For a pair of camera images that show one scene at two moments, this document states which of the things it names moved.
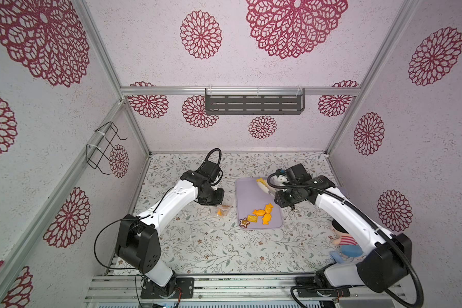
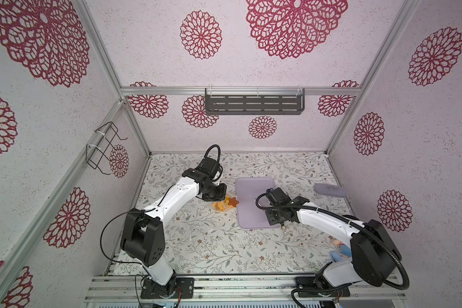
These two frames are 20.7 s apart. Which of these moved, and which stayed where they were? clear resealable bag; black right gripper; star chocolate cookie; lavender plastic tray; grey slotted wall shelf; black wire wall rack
Moved: black right gripper; star chocolate cookie; clear resealable bag
Stayed: black wire wall rack; grey slotted wall shelf; lavender plastic tray
